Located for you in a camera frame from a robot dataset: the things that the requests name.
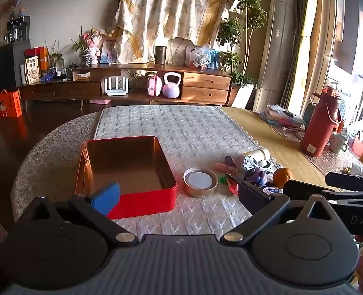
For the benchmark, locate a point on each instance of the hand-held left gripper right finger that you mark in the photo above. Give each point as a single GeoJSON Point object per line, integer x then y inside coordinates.
{"type": "Point", "coordinates": [252, 196]}

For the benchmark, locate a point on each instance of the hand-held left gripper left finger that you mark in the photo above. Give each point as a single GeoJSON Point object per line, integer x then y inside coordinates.
{"type": "Point", "coordinates": [106, 198]}

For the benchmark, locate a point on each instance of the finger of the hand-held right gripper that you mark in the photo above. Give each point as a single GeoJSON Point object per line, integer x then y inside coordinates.
{"type": "Point", "coordinates": [347, 180]}
{"type": "Point", "coordinates": [301, 187]}

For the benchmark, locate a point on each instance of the orange fruit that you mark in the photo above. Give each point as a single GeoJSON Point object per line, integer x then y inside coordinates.
{"type": "Point", "coordinates": [282, 176]}

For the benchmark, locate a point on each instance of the green toy pawn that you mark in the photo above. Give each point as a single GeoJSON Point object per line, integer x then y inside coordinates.
{"type": "Point", "coordinates": [223, 179]}

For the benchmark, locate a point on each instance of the red tin box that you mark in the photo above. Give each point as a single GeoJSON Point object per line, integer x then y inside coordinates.
{"type": "Point", "coordinates": [144, 202]}

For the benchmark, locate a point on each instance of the pink tube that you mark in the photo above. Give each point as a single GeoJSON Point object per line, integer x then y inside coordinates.
{"type": "Point", "coordinates": [224, 166]}

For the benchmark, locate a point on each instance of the purple block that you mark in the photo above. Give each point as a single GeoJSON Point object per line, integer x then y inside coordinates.
{"type": "Point", "coordinates": [231, 160]}

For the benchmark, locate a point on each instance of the yellow white cylindrical canister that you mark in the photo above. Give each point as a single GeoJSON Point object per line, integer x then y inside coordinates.
{"type": "Point", "coordinates": [256, 153]}

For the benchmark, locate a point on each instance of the round metal tin lid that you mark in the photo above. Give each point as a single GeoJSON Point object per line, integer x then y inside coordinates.
{"type": "Point", "coordinates": [199, 179]}

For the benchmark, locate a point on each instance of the white patterned paper cup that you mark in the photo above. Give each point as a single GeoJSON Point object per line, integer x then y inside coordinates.
{"type": "Point", "coordinates": [357, 169]}

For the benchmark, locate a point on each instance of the small red packet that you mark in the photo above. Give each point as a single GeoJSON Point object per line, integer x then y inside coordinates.
{"type": "Point", "coordinates": [233, 188]}

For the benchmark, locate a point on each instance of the black white patterned toy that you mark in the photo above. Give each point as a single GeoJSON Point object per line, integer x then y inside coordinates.
{"type": "Point", "coordinates": [256, 163]}

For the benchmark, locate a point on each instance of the red plastic container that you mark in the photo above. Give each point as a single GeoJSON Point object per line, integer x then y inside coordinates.
{"type": "Point", "coordinates": [360, 145]}

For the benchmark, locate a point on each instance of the white mug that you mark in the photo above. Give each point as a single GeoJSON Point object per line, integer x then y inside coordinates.
{"type": "Point", "coordinates": [337, 143]}

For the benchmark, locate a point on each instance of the bamboo table mat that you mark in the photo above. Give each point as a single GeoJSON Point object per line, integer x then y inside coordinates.
{"type": "Point", "coordinates": [276, 147]}

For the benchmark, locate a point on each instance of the red thermos jug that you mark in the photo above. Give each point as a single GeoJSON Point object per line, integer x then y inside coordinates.
{"type": "Point", "coordinates": [319, 126]}

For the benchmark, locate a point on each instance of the lace tablecloth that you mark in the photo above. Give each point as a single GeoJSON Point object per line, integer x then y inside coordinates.
{"type": "Point", "coordinates": [52, 153]}

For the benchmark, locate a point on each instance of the stack of papers and bags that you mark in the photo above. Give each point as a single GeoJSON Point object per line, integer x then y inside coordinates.
{"type": "Point", "coordinates": [279, 116]}

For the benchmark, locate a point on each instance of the quilted white table cloth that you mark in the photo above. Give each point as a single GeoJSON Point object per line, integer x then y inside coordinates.
{"type": "Point", "coordinates": [184, 129]}

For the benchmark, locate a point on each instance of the flat pink box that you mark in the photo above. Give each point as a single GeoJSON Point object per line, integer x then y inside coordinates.
{"type": "Point", "coordinates": [100, 101]}

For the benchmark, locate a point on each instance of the white plant pot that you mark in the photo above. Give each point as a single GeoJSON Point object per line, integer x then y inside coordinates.
{"type": "Point", "coordinates": [244, 96]}

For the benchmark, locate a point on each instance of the white router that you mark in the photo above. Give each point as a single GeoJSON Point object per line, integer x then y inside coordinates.
{"type": "Point", "coordinates": [116, 92]}

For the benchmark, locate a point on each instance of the pink toy suitcase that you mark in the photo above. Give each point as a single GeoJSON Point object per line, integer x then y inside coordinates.
{"type": "Point", "coordinates": [154, 86]}

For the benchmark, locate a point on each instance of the wooden media cabinet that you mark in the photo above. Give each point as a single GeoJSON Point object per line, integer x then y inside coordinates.
{"type": "Point", "coordinates": [206, 81]}

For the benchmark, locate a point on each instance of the small white box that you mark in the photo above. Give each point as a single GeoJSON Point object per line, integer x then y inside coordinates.
{"type": "Point", "coordinates": [81, 75]}

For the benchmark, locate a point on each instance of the lilac kettlebell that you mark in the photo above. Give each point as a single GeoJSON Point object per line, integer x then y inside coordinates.
{"type": "Point", "coordinates": [171, 89]}

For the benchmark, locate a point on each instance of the orange gift bag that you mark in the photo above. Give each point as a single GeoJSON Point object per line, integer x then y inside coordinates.
{"type": "Point", "coordinates": [6, 104]}

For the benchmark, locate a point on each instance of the white standing air conditioner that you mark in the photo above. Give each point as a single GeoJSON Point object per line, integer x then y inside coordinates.
{"type": "Point", "coordinates": [276, 43]}

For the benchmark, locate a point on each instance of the printed snack bag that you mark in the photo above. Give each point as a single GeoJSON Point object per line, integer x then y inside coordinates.
{"type": "Point", "coordinates": [32, 70]}

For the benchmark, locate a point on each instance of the beige curtains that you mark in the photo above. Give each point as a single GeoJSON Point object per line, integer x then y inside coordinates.
{"type": "Point", "coordinates": [316, 37]}

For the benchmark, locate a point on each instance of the small leafy potted plant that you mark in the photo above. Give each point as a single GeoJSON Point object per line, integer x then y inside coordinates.
{"type": "Point", "coordinates": [54, 60]}

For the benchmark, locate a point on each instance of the flowering potted plant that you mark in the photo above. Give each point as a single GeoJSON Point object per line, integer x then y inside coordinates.
{"type": "Point", "coordinates": [84, 52]}

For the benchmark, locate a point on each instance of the clear bag of toys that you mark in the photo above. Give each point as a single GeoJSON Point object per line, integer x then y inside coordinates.
{"type": "Point", "coordinates": [204, 57]}

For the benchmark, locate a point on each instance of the black cylinder speaker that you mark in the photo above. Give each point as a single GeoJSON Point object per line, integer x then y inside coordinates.
{"type": "Point", "coordinates": [160, 55]}

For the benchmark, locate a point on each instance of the pink doll bouquet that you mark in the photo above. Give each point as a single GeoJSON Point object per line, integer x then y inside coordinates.
{"type": "Point", "coordinates": [96, 44]}

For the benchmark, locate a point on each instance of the red orange gift box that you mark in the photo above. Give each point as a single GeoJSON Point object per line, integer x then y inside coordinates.
{"type": "Point", "coordinates": [38, 52]}

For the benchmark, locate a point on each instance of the beige board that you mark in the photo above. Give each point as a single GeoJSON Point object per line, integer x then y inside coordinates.
{"type": "Point", "coordinates": [178, 50]}

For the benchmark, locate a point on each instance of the black side cabinet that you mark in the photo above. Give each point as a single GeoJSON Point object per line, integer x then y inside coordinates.
{"type": "Point", "coordinates": [9, 64]}

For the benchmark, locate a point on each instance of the tall green potted tree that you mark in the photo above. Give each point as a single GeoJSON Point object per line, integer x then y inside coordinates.
{"type": "Point", "coordinates": [246, 15]}

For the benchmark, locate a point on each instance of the black coffee machine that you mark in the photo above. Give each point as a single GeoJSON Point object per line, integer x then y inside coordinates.
{"type": "Point", "coordinates": [18, 29]}

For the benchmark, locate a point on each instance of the yellow patterned cloth cover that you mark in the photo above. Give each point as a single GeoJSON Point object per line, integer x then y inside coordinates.
{"type": "Point", "coordinates": [169, 9]}

